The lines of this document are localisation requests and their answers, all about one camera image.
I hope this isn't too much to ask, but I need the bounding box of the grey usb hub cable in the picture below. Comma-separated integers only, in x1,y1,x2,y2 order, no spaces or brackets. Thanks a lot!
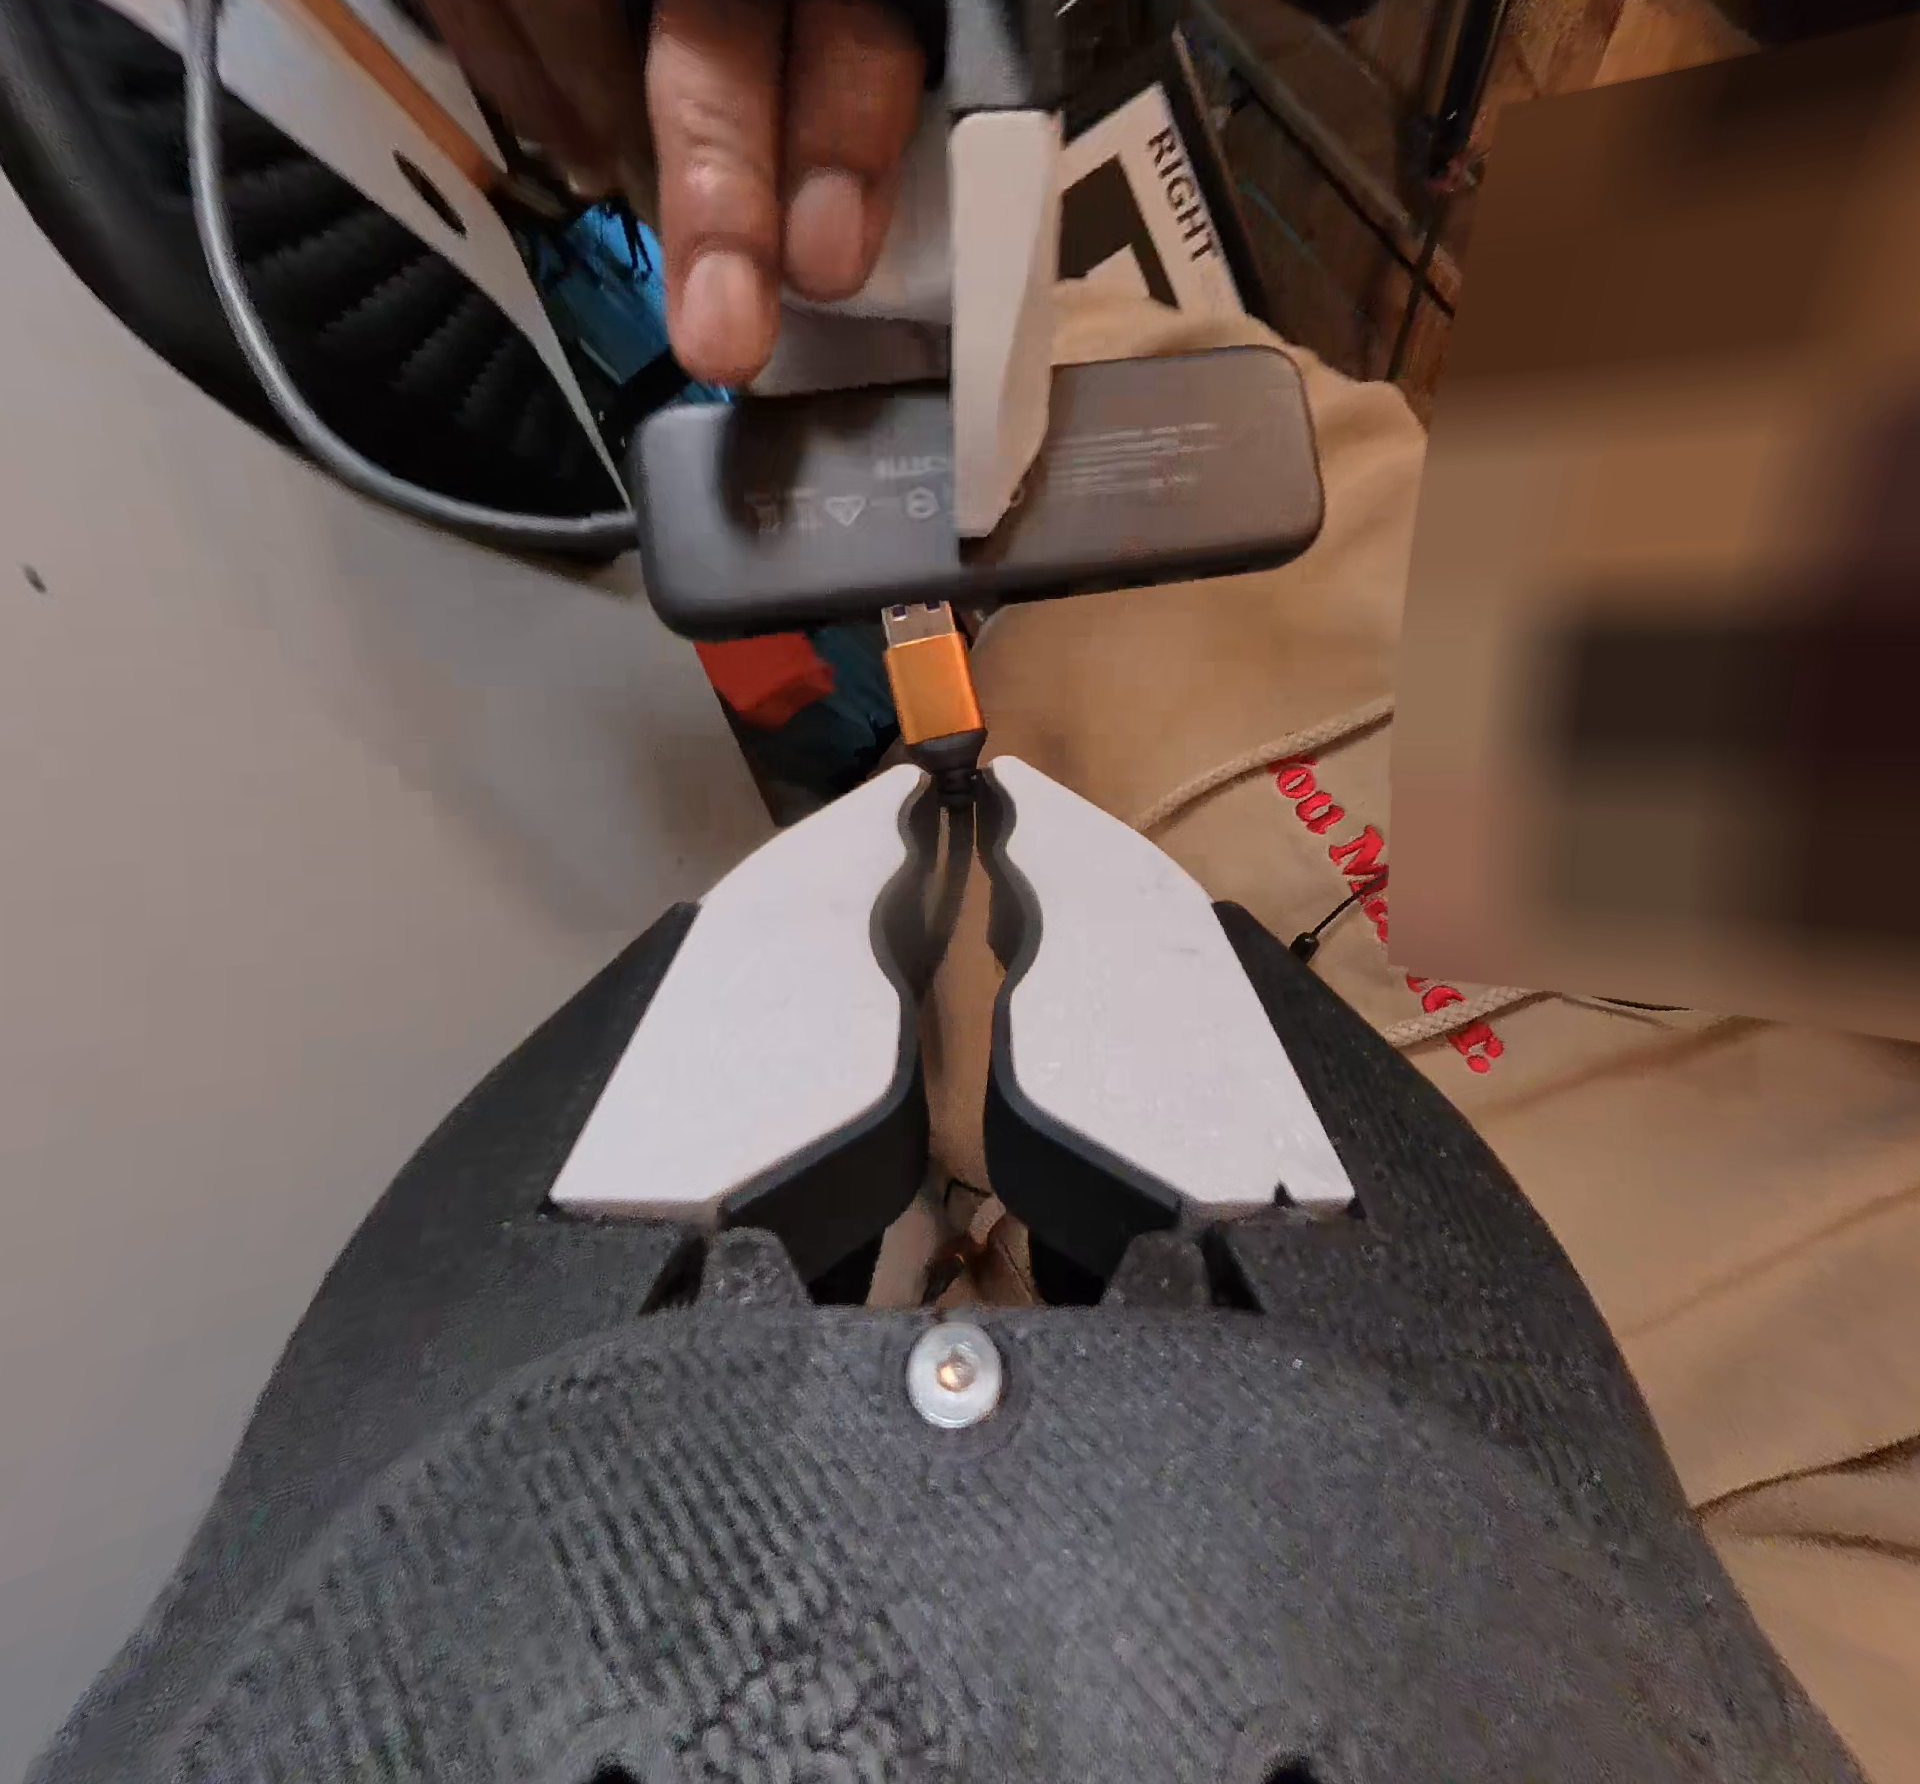
165,0,650,558

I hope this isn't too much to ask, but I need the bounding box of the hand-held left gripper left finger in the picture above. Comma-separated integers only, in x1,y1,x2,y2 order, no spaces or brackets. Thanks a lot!
549,763,929,1307

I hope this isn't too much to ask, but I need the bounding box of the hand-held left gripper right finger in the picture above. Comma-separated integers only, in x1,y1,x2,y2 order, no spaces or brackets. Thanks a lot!
981,754,1357,1303

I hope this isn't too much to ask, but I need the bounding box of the black textured pad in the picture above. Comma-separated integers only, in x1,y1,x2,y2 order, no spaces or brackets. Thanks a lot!
0,0,639,534

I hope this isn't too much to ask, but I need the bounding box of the black braided orange-plug usb cable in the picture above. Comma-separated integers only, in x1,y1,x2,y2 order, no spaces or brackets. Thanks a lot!
882,597,1004,1310

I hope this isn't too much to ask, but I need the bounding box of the person's beige hoodie torso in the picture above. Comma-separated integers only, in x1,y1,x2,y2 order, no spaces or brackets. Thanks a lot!
975,271,1920,1784

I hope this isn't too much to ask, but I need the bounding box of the dark grey usb hub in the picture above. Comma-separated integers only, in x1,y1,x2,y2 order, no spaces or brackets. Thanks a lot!
631,344,1327,639

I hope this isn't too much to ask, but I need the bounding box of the person's right hand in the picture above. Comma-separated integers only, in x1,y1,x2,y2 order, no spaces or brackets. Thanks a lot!
369,0,935,386

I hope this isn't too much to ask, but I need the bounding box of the black white marker sign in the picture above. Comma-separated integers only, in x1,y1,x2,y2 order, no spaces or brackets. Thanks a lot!
1050,68,1256,315

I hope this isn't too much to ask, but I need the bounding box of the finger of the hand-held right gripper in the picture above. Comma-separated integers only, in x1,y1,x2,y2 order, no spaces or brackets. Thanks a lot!
748,105,964,400
950,108,1071,538

